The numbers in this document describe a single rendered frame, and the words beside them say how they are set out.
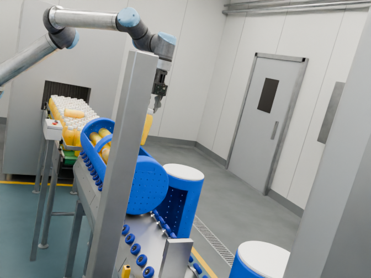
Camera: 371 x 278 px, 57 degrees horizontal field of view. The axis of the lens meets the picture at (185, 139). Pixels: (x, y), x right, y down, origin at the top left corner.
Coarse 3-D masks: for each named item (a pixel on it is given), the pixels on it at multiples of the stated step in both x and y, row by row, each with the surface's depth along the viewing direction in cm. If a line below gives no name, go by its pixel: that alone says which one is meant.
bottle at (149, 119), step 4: (148, 116) 166; (148, 120) 166; (152, 120) 169; (148, 124) 167; (144, 128) 167; (148, 128) 168; (144, 132) 167; (148, 132) 169; (144, 136) 168; (144, 140) 169; (140, 144) 168
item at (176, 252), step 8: (168, 240) 123; (176, 240) 124; (184, 240) 125; (192, 240) 127; (168, 248) 122; (176, 248) 124; (184, 248) 125; (168, 256) 123; (176, 256) 125; (184, 256) 126; (168, 264) 124; (176, 264) 126; (184, 264) 127; (160, 272) 125; (168, 272) 125; (176, 272) 127; (184, 272) 129
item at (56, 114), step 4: (52, 100) 352; (52, 104) 341; (68, 104) 348; (52, 108) 332; (56, 108) 321; (84, 108) 345; (52, 112) 332; (56, 112) 311; (60, 112) 302; (84, 112) 328; (56, 116) 302; (60, 116) 291; (92, 116) 315; (60, 120) 281; (72, 120) 284; (64, 124) 270; (72, 124) 268; (64, 128) 261; (64, 132) 261; (64, 136) 261
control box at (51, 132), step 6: (48, 120) 246; (54, 120) 250; (48, 126) 233; (54, 126) 234; (60, 126) 237; (48, 132) 234; (54, 132) 236; (60, 132) 237; (48, 138) 235; (54, 138) 237; (60, 138) 238
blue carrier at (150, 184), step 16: (96, 128) 233; (112, 128) 238; (96, 160) 186; (144, 160) 160; (144, 176) 162; (160, 176) 165; (144, 192) 164; (160, 192) 168; (128, 208) 163; (144, 208) 167
